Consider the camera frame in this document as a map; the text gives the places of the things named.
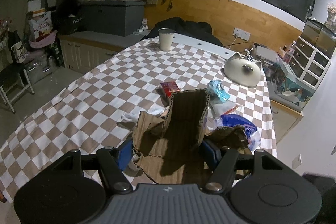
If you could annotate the white drawer organizer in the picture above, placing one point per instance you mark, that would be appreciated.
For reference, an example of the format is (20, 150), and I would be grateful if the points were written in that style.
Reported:
(309, 64)

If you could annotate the crumpled brown cardboard scrap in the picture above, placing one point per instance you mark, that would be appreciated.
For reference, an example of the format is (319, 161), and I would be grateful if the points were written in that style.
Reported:
(231, 134)

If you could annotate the black jacket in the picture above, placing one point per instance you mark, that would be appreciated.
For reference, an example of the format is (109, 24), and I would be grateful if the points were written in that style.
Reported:
(191, 28)

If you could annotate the glass tank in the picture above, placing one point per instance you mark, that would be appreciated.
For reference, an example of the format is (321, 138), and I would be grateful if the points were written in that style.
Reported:
(319, 35)

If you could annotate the white double wall socket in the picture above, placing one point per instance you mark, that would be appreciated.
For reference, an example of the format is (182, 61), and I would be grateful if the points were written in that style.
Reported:
(241, 33)

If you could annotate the corrugated cardboard sheet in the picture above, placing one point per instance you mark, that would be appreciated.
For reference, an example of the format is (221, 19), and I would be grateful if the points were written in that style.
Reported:
(183, 119)

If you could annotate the grey storage box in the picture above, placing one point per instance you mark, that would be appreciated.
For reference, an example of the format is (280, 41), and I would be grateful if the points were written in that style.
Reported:
(110, 16)

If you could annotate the white crumpled tissue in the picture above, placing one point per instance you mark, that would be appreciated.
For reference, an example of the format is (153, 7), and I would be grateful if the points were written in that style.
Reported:
(128, 117)

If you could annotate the black folding chair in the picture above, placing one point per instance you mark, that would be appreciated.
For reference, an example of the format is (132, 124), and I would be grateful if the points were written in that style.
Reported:
(11, 74)

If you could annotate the dark blue plastic packet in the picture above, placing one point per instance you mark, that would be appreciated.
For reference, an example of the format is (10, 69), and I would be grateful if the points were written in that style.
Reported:
(240, 123)

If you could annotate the teal printed box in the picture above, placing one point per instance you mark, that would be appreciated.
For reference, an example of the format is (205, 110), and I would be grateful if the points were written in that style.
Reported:
(291, 82)

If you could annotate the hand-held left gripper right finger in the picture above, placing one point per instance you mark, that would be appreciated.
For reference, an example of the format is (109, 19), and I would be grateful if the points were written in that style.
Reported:
(210, 151)

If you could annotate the clear plastic wrapper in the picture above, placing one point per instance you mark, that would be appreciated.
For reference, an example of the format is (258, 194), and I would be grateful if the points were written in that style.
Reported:
(223, 109)

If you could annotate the cream cabinet with wooden top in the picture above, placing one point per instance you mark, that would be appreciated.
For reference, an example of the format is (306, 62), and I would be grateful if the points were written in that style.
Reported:
(284, 121)

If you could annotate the black storage bin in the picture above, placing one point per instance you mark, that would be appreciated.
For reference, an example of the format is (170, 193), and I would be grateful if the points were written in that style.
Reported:
(69, 26)

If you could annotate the light blue snack wrapper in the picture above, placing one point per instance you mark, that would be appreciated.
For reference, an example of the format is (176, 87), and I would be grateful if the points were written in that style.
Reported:
(217, 90)

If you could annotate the white red gift bag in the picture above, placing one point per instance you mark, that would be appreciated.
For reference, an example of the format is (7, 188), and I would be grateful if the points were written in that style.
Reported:
(40, 27)

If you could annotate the cat-shaped ceramic ornament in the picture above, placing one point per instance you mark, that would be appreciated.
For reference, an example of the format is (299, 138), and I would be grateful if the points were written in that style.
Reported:
(240, 70)

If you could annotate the low cabinet with grey top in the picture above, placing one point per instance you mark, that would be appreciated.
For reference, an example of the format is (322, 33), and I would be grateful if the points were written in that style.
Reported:
(84, 52)

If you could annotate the white low wall socket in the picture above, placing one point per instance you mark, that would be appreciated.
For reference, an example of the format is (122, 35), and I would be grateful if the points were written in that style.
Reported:
(296, 161)

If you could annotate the beige cup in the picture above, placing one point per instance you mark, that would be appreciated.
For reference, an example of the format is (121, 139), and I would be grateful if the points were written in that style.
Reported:
(166, 40)

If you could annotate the red cigarette box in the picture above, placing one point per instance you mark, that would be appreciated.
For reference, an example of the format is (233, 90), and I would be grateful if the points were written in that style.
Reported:
(170, 88)

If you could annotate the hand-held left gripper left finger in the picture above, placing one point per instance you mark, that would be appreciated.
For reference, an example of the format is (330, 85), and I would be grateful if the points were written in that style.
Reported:
(125, 156)

